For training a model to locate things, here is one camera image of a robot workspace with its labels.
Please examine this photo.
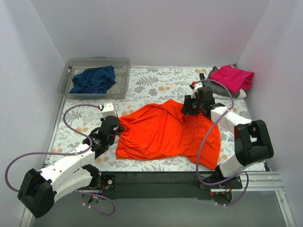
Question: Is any dark green folded shirt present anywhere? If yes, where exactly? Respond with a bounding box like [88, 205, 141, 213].
[199, 72, 206, 86]

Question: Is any white folded shirt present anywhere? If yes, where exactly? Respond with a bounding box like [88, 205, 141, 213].
[214, 89, 247, 99]

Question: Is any pink folded t shirt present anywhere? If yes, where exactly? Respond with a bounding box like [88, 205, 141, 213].
[208, 65, 254, 93]

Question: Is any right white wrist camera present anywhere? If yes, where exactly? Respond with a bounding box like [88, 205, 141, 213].
[190, 81, 201, 99]

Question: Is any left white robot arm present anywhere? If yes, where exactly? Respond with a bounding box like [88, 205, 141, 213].
[18, 116, 124, 218]

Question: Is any floral table mat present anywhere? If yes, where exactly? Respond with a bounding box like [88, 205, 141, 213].
[46, 67, 267, 173]

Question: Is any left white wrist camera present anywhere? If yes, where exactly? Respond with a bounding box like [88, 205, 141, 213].
[100, 102, 117, 119]

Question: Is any blue t shirt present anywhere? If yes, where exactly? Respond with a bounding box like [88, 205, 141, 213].
[70, 65, 116, 94]

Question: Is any grey folded t shirt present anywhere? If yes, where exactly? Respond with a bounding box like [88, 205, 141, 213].
[203, 66, 241, 98]

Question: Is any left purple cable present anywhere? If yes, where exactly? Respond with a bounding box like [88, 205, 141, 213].
[4, 104, 116, 216]

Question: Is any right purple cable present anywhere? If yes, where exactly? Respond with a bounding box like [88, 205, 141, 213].
[191, 79, 249, 207]

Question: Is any orange t shirt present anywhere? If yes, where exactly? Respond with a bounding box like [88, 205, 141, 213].
[116, 99, 221, 170]

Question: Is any clear plastic bin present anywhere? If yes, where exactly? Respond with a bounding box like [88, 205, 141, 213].
[57, 57, 131, 100]

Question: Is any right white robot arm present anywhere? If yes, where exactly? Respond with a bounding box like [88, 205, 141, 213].
[181, 84, 274, 188]

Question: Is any purple cable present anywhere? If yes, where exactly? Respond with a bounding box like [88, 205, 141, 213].
[191, 79, 249, 207]
[4, 104, 116, 216]

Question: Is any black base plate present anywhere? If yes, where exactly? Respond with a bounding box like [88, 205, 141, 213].
[100, 172, 242, 200]

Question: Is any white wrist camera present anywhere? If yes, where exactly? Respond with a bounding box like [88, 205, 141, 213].
[190, 81, 201, 99]
[100, 102, 117, 119]

